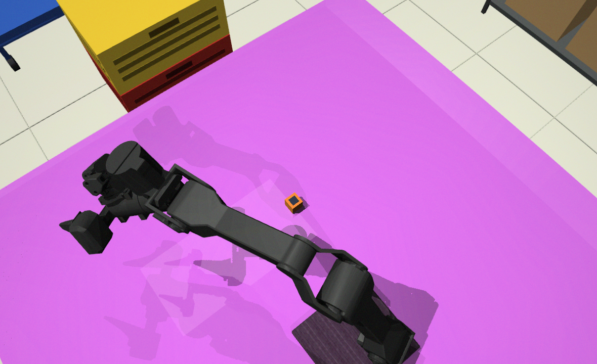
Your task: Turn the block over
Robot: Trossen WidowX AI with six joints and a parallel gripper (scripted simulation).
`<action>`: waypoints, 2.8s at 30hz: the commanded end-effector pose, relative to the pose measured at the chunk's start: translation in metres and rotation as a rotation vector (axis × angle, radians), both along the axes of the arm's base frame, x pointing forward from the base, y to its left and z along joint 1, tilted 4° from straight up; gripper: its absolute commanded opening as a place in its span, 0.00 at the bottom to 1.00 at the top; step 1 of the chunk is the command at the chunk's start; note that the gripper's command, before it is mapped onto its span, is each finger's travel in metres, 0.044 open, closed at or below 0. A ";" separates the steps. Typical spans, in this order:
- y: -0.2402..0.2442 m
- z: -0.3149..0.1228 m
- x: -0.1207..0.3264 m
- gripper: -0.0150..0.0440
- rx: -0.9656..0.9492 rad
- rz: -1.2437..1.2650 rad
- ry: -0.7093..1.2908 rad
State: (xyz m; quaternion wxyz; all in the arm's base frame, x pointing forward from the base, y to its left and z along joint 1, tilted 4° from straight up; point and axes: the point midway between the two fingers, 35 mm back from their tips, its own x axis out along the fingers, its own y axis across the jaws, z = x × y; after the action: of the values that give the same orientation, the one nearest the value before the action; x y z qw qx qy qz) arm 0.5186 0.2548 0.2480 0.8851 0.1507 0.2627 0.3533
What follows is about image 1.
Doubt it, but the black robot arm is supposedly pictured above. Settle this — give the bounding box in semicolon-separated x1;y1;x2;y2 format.
82;141;415;364

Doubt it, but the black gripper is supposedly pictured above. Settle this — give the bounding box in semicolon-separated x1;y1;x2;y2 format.
59;186;149;255

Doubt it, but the orange block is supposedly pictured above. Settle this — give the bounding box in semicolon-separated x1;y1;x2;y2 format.
285;192;303;214

